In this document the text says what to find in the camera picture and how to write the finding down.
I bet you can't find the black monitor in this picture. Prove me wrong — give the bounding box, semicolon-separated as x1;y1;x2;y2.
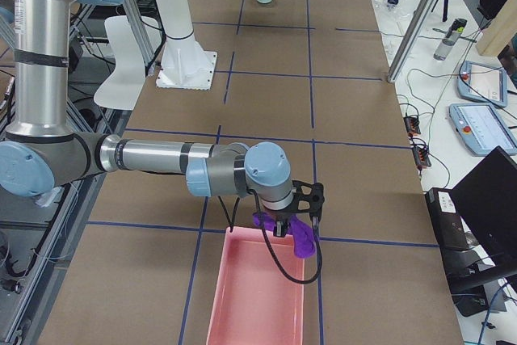
450;146;516;259

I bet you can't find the black desktop device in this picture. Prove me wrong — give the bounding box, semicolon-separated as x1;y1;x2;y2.
425;187;469;251

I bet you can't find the aluminium frame post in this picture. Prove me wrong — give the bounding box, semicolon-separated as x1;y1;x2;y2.
387;0;437;83

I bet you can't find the purple cloth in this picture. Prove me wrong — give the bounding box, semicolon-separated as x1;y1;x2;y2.
253;212;316;259

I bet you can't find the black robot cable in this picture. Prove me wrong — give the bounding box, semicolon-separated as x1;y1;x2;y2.
217;193;323;284

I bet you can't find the teach pendant tablet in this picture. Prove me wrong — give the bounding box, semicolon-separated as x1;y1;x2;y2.
457;61;509;108
448;103;516;156

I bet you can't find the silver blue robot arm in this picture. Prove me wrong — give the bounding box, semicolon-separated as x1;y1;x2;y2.
1;0;301;237

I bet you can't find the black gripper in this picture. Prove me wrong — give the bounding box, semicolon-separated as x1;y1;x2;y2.
271;204;298;237

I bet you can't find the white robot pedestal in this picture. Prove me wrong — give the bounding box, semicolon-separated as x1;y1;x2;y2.
156;0;217;90

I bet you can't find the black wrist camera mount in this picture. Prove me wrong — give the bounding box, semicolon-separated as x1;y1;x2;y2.
290;180;325;230

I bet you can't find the far teach pendant tablet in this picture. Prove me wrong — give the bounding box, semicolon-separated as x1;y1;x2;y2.
457;61;509;108

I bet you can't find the white chair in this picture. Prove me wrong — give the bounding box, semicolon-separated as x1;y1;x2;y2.
94;15;155;111

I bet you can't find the pink plastic bin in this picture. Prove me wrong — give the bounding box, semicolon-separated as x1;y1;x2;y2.
206;227;304;344

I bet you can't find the near teach pendant tablet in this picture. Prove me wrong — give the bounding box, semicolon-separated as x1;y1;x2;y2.
448;103;516;156

